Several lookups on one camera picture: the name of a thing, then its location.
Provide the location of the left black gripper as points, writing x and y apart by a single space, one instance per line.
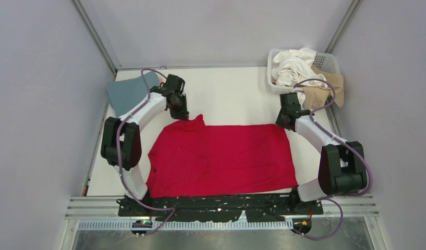
180 113

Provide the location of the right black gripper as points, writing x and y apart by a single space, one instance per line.
282 121

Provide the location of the red t shirt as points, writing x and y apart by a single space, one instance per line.
190 158

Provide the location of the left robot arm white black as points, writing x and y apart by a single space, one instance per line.
121 143

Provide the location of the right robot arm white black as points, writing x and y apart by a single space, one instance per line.
342 166

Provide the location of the beige t shirt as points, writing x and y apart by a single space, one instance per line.
315 96

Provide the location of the white t shirt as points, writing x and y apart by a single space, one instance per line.
293 67

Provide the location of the folded blue-grey t shirt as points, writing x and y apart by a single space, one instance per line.
125 95

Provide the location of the white plastic laundry basket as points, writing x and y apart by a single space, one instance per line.
324 61

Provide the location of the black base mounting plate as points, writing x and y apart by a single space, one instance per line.
222 208

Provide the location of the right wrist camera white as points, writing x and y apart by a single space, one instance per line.
301 98

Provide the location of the aluminium frame rail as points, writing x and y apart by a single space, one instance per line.
101 213

